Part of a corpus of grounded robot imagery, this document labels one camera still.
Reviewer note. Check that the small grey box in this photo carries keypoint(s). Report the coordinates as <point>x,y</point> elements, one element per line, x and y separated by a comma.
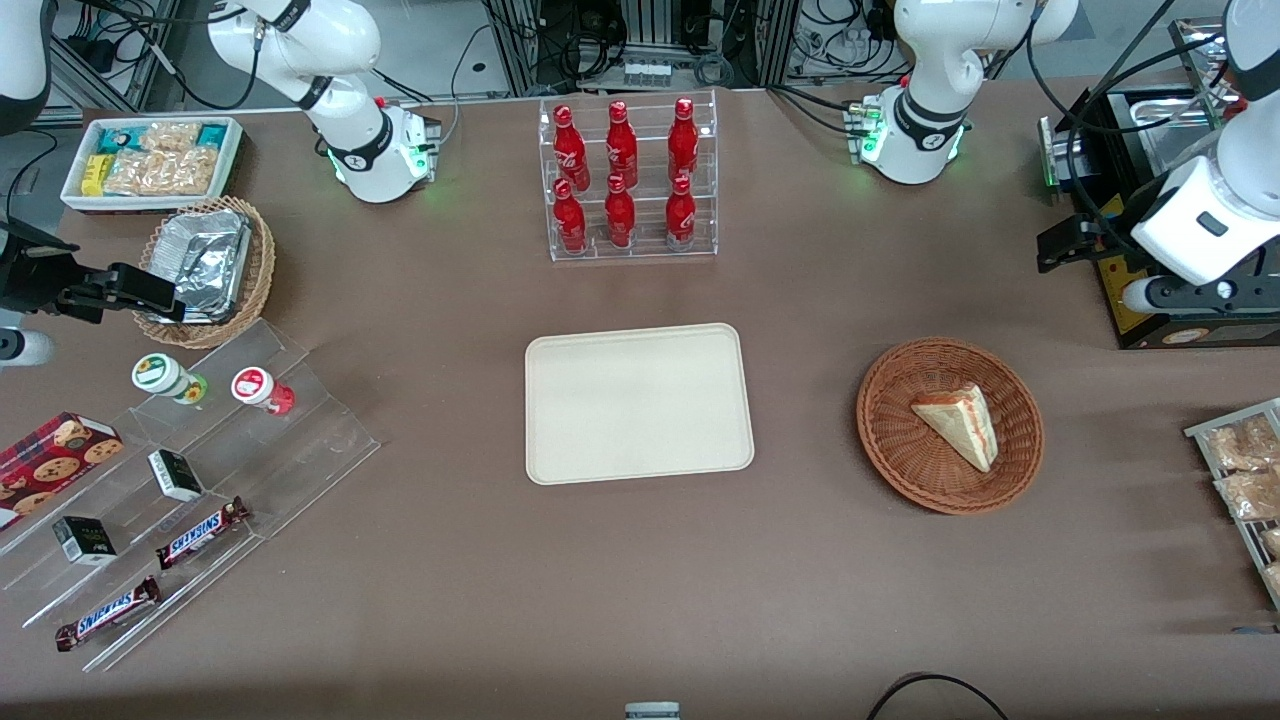
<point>652,712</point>

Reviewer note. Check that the red cookie box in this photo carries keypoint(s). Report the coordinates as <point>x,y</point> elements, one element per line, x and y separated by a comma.
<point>50,460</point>

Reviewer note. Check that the red lid snack cup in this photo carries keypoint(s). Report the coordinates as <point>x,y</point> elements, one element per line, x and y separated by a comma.
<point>252,385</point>

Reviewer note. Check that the right gripper body block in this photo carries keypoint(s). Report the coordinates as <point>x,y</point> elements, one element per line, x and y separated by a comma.
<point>32,282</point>

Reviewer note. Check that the aluminium foil container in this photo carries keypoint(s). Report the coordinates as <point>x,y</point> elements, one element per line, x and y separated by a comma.
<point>200,260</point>

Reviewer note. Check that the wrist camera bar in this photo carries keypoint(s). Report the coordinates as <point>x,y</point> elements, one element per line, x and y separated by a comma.
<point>1200,296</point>
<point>25,348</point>

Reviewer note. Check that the aluminium frame rack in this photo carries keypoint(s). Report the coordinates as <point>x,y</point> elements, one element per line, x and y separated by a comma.
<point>655,20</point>

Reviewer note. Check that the triangular sandwich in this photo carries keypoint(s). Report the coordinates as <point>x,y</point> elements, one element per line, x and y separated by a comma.
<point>965,425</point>

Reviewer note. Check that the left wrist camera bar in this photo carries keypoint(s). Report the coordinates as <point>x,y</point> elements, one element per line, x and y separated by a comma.
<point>1200,296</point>

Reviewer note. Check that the stainless steel pan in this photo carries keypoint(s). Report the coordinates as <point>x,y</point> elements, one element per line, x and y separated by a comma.
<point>1170,125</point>

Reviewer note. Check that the green lid snack cup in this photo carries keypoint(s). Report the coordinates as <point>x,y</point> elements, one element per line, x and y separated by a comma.
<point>160,373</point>

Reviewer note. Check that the light wicker basket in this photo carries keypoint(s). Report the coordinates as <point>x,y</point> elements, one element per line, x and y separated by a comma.
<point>258,270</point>

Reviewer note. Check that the clear bag of pastries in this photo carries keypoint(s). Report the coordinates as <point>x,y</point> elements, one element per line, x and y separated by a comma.
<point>1255,495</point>
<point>1275,578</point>
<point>1245,445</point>
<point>1273,542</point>

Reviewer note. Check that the clear bag of crackers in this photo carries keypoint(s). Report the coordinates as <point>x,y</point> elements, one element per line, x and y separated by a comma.
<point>160,172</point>
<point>170,136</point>

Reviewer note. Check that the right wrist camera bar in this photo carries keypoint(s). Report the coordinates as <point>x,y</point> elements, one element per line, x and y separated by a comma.
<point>25,348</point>

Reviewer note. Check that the small black box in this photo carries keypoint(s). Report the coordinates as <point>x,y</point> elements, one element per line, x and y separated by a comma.
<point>85,540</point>
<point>175,475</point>

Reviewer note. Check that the clear acrylic bottle rack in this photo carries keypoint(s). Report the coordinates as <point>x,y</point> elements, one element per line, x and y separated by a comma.
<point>648,251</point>

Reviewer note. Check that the beige plastic tray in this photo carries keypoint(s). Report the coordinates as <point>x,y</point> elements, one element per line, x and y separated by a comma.
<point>600,400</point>

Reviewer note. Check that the clear acrylic stepped shelf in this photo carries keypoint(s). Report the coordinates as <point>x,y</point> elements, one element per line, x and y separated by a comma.
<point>320,440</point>

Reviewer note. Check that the teal snack packet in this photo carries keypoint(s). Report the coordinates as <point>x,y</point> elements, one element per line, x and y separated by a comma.
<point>118,138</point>
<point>212,134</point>

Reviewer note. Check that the black food warmer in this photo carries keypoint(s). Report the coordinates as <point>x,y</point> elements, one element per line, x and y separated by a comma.
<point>1240,331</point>

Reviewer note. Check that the round brown wicker basket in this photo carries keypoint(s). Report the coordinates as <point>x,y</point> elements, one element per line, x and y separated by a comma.
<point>900,445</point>

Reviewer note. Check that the white rectangular snack bin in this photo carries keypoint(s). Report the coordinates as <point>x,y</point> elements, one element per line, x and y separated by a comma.
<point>70,190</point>

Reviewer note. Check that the Snickers chocolate bar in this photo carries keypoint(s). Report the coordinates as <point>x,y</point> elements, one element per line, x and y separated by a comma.
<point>108,613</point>
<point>200,533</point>

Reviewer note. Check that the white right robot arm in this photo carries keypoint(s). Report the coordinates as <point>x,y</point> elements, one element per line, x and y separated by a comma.
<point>350,40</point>

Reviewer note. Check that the red cola bottle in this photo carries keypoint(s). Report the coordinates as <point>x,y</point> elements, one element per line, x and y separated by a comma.
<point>621,145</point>
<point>683,140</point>
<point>680,215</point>
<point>570,150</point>
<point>620,215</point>
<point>571,225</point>

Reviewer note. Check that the white power strip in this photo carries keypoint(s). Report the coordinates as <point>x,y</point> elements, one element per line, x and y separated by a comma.
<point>645,73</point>

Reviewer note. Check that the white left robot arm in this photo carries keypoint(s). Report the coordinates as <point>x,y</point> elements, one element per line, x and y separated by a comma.
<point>930,60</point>

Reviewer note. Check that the yellow snack packet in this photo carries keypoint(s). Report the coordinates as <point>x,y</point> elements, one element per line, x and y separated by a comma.
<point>94,175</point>

